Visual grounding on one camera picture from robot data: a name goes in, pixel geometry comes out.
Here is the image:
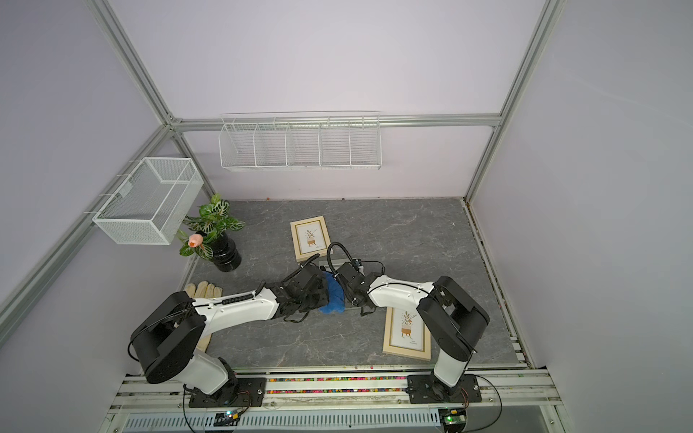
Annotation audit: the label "blue microfibre cloth black trim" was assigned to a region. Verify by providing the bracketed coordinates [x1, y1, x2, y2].
[319, 271, 345, 314]

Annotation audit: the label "beige picture frame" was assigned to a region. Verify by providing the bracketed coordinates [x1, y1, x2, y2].
[290, 216, 331, 263]

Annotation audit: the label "green-grey picture frame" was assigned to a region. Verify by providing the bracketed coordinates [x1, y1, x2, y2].
[319, 257, 355, 311]

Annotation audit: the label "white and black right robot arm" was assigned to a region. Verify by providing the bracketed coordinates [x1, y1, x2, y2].
[330, 263, 490, 402]

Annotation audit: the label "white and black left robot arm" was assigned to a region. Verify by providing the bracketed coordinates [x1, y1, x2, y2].
[128, 264, 328, 400]

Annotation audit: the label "black glossy plant vase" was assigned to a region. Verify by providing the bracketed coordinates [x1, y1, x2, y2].
[209, 233, 242, 272]

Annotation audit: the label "green artificial plant pink flower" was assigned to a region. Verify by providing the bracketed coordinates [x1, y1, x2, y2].
[176, 194, 245, 262]

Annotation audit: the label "left electronics board green led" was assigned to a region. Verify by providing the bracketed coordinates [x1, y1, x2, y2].
[213, 411, 241, 428]

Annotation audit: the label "electronics board green led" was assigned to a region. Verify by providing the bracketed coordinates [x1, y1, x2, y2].
[438, 409, 467, 431]
[213, 411, 241, 428]

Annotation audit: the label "right electronics board green led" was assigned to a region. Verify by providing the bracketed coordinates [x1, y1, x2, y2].
[438, 409, 467, 431]

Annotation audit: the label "light wood picture frame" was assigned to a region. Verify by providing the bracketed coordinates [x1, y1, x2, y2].
[383, 308, 431, 361]

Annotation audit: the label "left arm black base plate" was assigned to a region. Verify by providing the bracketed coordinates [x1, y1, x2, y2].
[189, 377, 267, 409]

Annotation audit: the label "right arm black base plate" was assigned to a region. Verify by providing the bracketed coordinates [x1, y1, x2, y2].
[406, 373, 482, 404]

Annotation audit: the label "white vented cable duct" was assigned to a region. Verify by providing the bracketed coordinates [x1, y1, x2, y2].
[119, 409, 442, 432]

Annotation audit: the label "long white wire shelf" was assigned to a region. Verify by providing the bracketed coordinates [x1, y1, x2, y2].
[218, 111, 383, 171]

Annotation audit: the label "white wire basket left wall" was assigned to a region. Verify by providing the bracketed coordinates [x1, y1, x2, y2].
[92, 157, 204, 245]

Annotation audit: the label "aluminium mounting rail front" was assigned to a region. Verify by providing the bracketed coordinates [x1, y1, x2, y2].
[108, 369, 563, 413]

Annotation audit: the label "aluminium cage frame profiles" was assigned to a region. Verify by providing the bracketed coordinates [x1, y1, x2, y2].
[1, 1, 565, 344]

